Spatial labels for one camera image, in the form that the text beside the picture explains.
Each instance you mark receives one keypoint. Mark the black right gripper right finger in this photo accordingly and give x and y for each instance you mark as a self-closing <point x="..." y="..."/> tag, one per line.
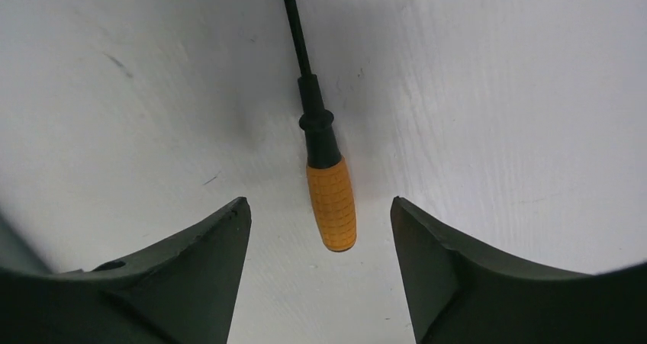
<point x="461" y="290"/>

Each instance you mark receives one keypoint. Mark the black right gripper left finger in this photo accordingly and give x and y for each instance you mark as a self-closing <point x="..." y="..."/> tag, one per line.
<point x="182" y="289"/>

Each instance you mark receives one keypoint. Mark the orange and black screwdriver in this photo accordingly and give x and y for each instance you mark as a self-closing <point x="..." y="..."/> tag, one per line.
<point x="328" y="178"/>

